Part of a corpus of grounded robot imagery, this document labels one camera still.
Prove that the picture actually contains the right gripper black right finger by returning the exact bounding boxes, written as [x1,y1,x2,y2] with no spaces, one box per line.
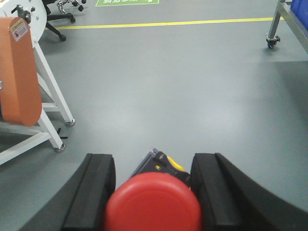
[191,153,308,231]

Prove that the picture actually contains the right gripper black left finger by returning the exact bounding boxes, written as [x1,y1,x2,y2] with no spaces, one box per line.
[21,154,116,231]

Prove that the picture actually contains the red mushroom push button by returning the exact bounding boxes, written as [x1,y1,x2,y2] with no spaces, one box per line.
[103,148,202,231]

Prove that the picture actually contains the orange white machine stand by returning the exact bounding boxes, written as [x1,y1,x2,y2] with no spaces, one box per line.
[0,0,75,163]

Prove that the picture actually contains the steel cart leg with caster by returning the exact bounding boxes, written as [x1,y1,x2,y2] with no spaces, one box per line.
[265,0,308,52]

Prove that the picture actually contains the black office chair base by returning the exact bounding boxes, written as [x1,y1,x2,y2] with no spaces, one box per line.
[42,0,87,41]

